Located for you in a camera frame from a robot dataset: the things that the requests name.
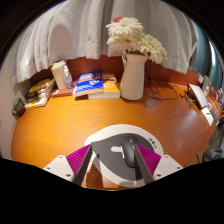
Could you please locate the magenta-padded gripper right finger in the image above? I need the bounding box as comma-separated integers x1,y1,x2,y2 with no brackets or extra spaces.
133,143,184,186

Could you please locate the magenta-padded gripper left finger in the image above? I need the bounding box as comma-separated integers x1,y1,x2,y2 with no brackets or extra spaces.
42,143,95,187

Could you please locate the dark grey computer mouse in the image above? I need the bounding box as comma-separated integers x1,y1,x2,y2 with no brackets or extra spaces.
120,134,139,169

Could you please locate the white and grey mouse pad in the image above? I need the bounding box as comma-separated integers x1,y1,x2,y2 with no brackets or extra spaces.
84,124,165,189

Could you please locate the white and yellow book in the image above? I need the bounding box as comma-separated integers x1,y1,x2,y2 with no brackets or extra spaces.
24,90,55,110

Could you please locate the dark mug with green inside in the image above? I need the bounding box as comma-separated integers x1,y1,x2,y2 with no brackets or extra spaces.
11,97,27,118

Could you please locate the red book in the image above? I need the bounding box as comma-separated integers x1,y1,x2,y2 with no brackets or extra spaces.
50,87,75,99

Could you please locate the black book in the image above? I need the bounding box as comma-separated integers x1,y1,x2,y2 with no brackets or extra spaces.
26,83,56,99
25,87,56,103

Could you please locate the white flat device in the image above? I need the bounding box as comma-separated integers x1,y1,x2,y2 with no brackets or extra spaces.
187,83,209,109

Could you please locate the yellow cover book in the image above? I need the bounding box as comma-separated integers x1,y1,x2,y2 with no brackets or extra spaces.
28,78,55,94

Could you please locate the white ceramic jug vase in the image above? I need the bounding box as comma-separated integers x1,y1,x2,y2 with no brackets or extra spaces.
119,52,149,101

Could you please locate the orange cover book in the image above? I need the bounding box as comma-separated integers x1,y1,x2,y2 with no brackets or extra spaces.
87,72,121,100

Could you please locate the dark window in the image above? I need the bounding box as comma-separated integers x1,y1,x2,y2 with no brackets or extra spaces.
189,19,224,94

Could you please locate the white flower bouquet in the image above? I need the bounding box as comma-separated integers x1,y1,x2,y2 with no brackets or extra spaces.
105,16,168,65

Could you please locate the white pleated curtain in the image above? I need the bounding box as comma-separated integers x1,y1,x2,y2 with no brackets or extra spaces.
9,0,199,88

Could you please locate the black cable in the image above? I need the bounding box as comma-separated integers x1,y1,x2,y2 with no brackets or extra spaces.
144,61,179,101

